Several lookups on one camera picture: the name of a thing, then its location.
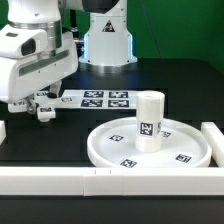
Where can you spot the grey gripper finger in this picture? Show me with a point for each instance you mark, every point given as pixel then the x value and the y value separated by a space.
pixel 31 107
pixel 54 90

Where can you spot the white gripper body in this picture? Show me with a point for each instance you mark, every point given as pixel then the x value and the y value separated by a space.
pixel 27 65

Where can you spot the white cross-shaped table base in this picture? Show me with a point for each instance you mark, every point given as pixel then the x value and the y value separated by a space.
pixel 46 107

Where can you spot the white round table top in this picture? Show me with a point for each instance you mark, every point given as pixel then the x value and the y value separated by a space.
pixel 127 144

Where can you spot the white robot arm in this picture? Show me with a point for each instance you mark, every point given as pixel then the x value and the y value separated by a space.
pixel 107 44

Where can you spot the white marker sheet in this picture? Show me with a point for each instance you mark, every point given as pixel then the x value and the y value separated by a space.
pixel 99 99

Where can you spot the white left fence bar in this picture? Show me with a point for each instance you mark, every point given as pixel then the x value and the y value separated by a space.
pixel 2 131

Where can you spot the white fence bar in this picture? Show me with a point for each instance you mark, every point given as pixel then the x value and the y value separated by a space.
pixel 2 131
pixel 110 181
pixel 215 139

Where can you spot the white front fence bar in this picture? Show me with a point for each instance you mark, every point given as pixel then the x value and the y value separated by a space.
pixel 110 181

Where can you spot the white right fence bar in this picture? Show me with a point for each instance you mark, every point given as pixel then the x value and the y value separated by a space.
pixel 215 139

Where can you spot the black vertical cable connector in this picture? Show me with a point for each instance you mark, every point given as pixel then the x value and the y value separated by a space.
pixel 73 21

